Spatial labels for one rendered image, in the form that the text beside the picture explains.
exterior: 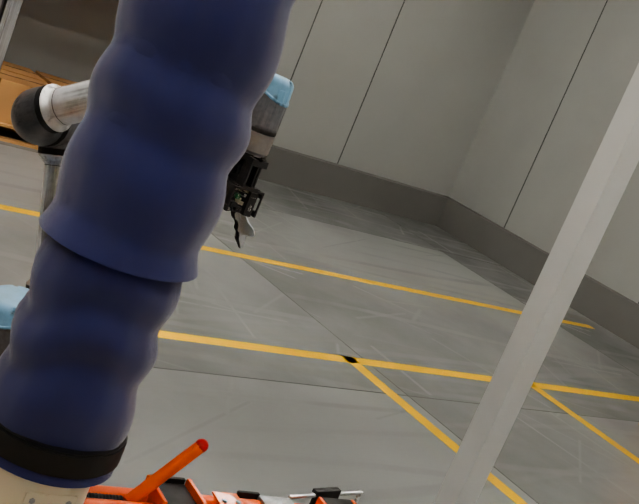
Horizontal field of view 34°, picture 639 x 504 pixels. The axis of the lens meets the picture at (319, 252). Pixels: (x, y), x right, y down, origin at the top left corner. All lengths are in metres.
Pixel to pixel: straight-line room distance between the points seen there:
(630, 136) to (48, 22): 7.21
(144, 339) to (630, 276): 10.84
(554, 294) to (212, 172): 3.16
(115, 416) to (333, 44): 10.81
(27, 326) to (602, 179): 3.24
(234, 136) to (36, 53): 9.26
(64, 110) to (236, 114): 0.71
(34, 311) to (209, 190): 0.30
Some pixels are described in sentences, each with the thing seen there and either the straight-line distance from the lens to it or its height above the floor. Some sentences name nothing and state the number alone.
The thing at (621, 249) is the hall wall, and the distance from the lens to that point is 12.31.
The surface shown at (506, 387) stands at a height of 0.86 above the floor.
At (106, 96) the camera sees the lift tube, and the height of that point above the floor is 1.81.
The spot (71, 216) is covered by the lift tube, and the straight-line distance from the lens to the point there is 1.47.
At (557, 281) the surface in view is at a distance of 4.48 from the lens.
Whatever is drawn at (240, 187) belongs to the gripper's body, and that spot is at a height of 1.66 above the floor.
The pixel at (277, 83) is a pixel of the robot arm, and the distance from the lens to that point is 1.98.
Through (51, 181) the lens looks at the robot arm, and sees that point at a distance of 2.26.
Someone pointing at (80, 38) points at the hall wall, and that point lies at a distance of 10.78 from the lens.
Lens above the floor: 2.02
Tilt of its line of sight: 12 degrees down
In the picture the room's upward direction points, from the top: 23 degrees clockwise
